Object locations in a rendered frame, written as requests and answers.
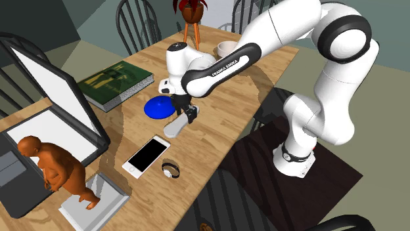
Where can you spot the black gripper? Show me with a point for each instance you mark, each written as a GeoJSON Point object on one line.
{"type": "Point", "coordinates": [179, 99]}

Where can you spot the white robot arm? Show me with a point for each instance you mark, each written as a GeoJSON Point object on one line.
{"type": "Point", "coordinates": [333, 83]}

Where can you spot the pale grey flat oblong tool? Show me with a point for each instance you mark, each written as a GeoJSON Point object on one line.
{"type": "Point", "coordinates": [174, 128]}

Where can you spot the blue round disc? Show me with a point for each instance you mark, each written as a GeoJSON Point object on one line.
{"type": "Point", "coordinates": [157, 108]}

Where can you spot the wooden dining table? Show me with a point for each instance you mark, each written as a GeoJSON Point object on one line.
{"type": "Point", "coordinates": [211, 128]}

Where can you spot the white smartphone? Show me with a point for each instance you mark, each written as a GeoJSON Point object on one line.
{"type": "Point", "coordinates": [146, 156]}

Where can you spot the black wristwatch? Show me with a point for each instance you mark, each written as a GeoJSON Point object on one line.
{"type": "Point", "coordinates": [169, 171]}

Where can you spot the white bowl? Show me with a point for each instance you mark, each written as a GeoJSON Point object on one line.
{"type": "Point", "coordinates": [225, 48]}

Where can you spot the green hardcover book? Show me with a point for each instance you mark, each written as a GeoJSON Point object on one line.
{"type": "Point", "coordinates": [112, 81]}

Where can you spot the black spindle-back chair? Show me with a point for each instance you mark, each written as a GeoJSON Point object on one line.
{"type": "Point", "coordinates": [243, 16]}
{"type": "Point", "coordinates": [12, 83]}
{"type": "Point", "coordinates": [346, 224]}
{"type": "Point", "coordinates": [230, 204]}
{"type": "Point", "coordinates": [137, 25]}

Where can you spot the red plant on orange stand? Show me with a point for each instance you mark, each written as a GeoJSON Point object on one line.
{"type": "Point", "coordinates": [193, 12]}

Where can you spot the dark grey open laptop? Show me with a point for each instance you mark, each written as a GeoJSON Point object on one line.
{"type": "Point", "coordinates": [61, 92]}

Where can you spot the orange human figure on base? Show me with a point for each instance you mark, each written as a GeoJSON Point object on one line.
{"type": "Point", "coordinates": [64, 172]}

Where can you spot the dark robot stand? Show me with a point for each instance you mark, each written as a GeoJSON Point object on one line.
{"type": "Point", "coordinates": [288, 198]}

